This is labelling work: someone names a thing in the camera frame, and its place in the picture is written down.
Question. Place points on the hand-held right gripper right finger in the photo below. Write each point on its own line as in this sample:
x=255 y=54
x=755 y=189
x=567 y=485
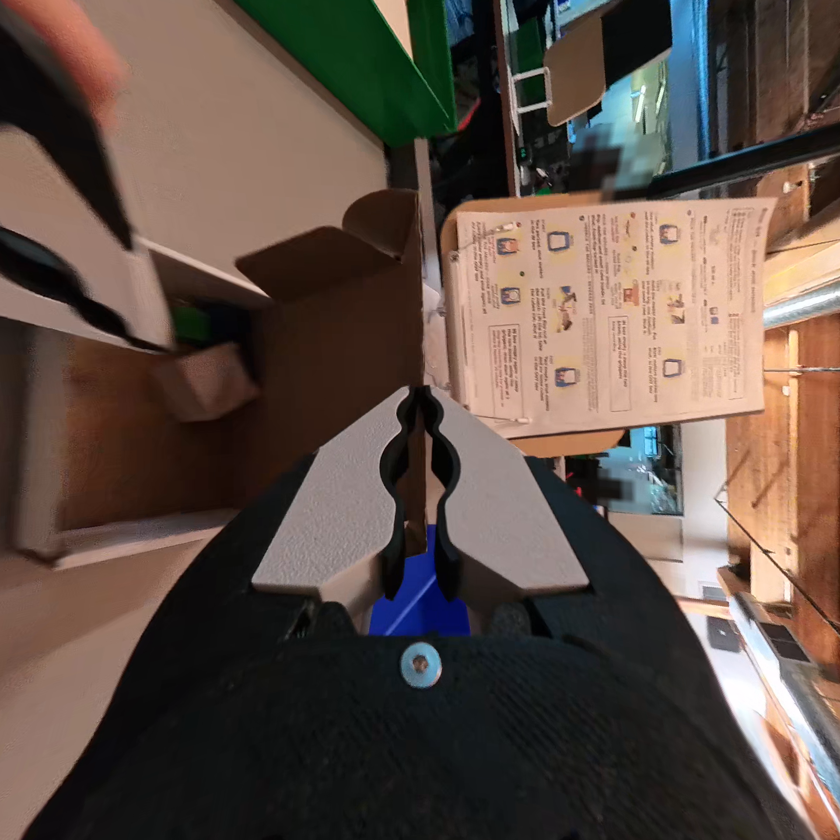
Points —
x=505 y=525

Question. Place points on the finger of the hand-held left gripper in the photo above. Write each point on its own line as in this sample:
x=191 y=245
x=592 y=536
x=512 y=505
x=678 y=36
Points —
x=33 y=298
x=65 y=210

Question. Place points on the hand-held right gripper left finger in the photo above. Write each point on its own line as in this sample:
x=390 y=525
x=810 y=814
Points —
x=328 y=525

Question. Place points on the blue plastic bin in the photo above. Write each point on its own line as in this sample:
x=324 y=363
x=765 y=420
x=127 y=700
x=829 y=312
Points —
x=413 y=604

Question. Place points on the green cube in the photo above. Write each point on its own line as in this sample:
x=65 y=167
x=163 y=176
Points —
x=191 y=323

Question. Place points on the white cardboard mailer box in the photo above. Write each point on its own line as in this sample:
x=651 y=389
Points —
x=328 y=341

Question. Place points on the tan cube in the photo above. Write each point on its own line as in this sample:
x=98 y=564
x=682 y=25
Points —
x=203 y=387

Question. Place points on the person's left hand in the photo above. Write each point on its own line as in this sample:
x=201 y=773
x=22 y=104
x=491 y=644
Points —
x=79 y=46

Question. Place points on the instruction sheet on clipboard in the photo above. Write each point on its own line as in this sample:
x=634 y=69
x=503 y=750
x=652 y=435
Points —
x=564 y=446

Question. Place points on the printed instruction sheet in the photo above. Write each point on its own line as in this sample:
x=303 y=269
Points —
x=623 y=315

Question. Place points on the green plastic bin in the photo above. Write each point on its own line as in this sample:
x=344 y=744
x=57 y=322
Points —
x=354 y=59

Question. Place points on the black bar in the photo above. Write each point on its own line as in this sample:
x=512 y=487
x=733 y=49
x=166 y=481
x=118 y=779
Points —
x=722 y=164

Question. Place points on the tan plywood board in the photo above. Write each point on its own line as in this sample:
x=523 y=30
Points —
x=574 y=72

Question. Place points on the wooden frame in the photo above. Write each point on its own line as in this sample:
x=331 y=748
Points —
x=814 y=459

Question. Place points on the silver metal duct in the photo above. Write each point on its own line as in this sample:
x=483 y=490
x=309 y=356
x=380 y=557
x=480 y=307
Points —
x=804 y=305

